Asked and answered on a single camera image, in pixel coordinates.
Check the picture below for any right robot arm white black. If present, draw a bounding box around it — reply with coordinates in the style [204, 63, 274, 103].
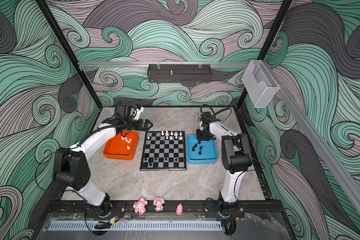
[197, 121, 253, 208]

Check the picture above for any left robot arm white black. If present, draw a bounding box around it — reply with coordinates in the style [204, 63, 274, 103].
[52, 118, 153, 207]

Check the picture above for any blue plastic bin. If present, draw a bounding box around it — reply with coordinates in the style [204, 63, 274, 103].
[186, 135, 218, 165]

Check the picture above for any pink patterned roll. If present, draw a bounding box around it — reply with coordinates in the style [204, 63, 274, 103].
[195, 113, 201, 123]

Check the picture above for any orange plastic bin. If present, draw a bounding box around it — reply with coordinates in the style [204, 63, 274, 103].
[103, 131, 139, 161]

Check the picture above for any black white chessboard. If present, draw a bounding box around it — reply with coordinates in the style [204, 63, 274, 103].
[140, 131, 187, 171]

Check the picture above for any black hanging tray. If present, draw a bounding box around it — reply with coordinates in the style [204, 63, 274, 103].
[147, 65, 212, 84]

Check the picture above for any pink hat doll figurine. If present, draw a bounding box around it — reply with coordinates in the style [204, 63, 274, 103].
[153, 197, 165, 212]

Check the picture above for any small pink pig figurine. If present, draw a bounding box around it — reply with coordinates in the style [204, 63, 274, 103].
[176, 204, 183, 216]

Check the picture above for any pink big-eared figurine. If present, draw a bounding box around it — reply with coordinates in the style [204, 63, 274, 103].
[133, 198, 148, 215]

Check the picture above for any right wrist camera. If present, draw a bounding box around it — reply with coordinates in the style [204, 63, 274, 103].
[200, 112, 212, 131]

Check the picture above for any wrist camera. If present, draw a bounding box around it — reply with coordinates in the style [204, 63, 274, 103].
[120, 104, 144, 121]
[200, 112, 212, 131]

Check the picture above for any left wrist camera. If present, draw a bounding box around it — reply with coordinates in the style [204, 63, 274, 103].
[120, 104, 144, 121]

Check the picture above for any aluminium rail back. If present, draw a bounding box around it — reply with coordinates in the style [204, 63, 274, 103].
[78, 61, 249, 69]

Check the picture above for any aluminium rail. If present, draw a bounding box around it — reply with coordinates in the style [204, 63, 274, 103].
[78, 61, 249, 69]
[263, 62, 360, 216]

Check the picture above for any clear plastic wall box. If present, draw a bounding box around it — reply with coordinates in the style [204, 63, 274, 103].
[242, 60, 280, 108]

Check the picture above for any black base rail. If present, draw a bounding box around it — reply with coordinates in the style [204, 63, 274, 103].
[46, 199, 284, 219]

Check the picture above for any white slotted cable duct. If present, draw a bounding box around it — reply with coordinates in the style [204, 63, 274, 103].
[47, 220, 222, 232]

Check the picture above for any aluminium rail right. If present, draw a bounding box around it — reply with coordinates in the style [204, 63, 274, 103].
[263, 62, 360, 216]

